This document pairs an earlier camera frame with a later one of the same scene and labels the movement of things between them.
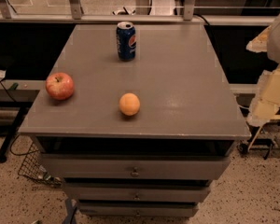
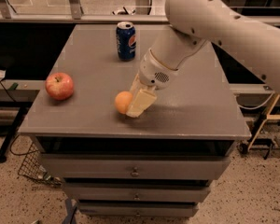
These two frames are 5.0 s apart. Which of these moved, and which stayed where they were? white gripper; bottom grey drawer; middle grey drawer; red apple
Moved: white gripper
Stayed: middle grey drawer; red apple; bottom grey drawer
